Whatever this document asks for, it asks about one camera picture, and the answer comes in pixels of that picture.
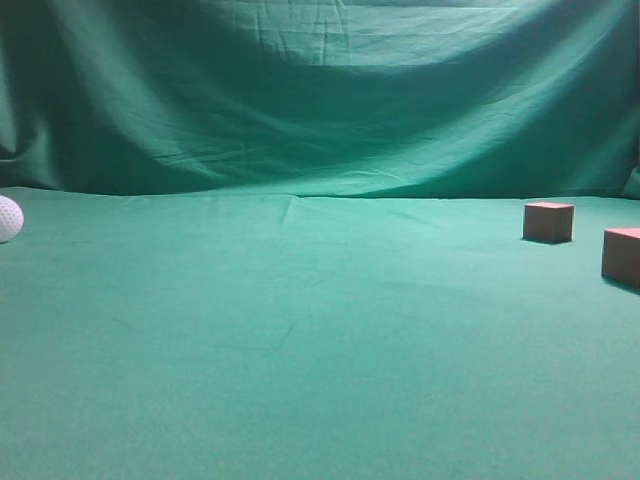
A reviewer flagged red cube block far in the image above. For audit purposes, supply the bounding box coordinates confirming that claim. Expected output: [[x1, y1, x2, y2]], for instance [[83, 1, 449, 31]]
[[523, 202, 575, 244]]

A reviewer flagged red cube block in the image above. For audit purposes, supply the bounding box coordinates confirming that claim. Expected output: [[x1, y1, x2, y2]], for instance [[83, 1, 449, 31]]
[[601, 227, 640, 289], [523, 202, 575, 244]]

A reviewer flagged red cube block near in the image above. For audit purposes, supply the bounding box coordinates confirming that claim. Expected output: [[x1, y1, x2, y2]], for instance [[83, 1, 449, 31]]
[[601, 227, 640, 289]]

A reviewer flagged white golf ball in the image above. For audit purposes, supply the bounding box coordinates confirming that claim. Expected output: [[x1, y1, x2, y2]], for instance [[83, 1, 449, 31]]
[[0, 196, 24, 243]]

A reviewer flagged green cloth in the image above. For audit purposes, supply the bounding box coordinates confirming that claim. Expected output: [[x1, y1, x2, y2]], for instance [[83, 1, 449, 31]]
[[1, 1, 639, 479]]

